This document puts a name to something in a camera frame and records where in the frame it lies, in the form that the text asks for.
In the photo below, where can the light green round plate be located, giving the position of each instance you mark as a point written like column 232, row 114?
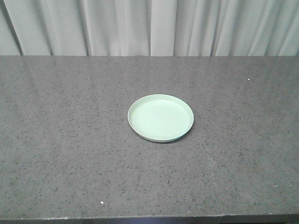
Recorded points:
column 160, row 117

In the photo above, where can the white pleated curtain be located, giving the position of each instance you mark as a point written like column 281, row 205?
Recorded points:
column 149, row 27

